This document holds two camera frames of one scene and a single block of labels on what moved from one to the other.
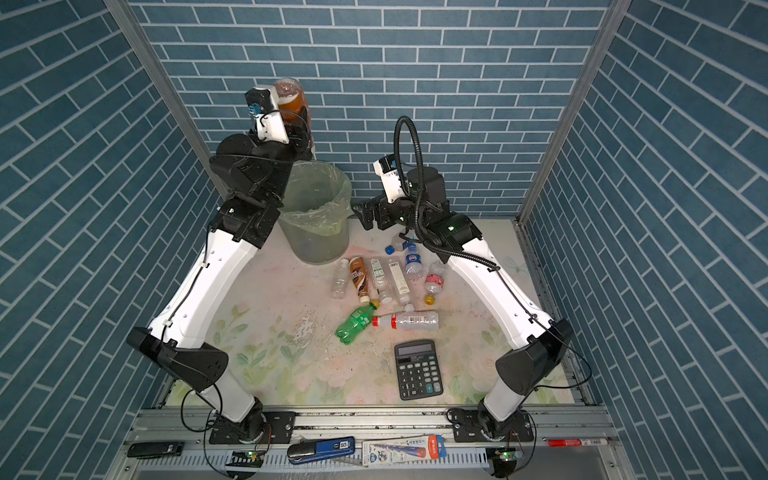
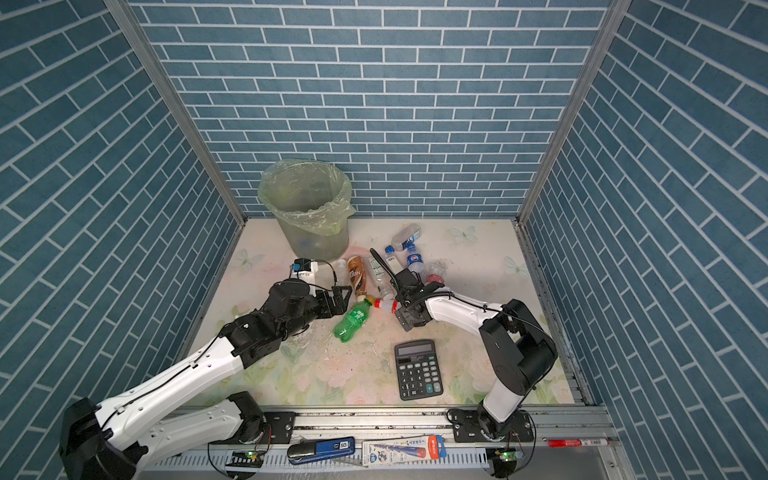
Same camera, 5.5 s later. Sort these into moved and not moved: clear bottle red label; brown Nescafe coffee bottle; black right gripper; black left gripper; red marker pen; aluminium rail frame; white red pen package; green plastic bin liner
Moved: black left gripper; black right gripper
Not moved: brown Nescafe coffee bottle; aluminium rail frame; green plastic bin liner; red marker pen; clear bottle red label; white red pen package
